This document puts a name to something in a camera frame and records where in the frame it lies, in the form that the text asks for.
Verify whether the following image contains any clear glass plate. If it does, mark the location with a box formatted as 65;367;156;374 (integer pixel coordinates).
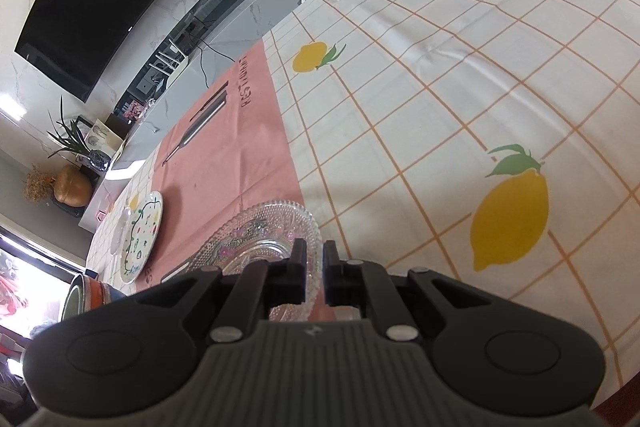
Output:
186;199;322;322

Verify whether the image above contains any painted fruit plate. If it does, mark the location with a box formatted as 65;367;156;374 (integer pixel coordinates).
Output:
119;191;164;285

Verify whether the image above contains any small white dish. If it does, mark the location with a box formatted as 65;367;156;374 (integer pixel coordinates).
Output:
110;206;131;256

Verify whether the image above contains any green ceramic bowl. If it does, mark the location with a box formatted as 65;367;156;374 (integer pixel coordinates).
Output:
60;274;85;321

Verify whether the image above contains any blue steel bowl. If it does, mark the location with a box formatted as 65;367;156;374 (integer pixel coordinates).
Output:
100;282;127;306

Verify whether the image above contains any orange steel bowl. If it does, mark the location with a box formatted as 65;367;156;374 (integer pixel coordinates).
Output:
81;275;106;312

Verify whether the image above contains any pink restaurant placemat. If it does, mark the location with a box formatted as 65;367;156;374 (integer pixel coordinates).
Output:
137;42;336;321

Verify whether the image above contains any brown round vase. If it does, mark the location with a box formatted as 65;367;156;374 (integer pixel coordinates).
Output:
53;165;93;208

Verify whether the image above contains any lemon checked tablecloth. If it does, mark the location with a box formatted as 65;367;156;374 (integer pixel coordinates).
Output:
88;0;639;400

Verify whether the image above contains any white wifi router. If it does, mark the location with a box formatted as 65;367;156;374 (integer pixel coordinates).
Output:
148;38;189;82

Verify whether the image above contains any glass vase with plant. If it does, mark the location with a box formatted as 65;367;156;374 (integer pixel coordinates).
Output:
48;100;111;173

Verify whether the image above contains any white tv console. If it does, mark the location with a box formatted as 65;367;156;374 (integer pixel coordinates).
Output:
79;0;299;233

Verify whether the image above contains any black cable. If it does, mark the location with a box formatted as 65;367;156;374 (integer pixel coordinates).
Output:
192;18;237;90

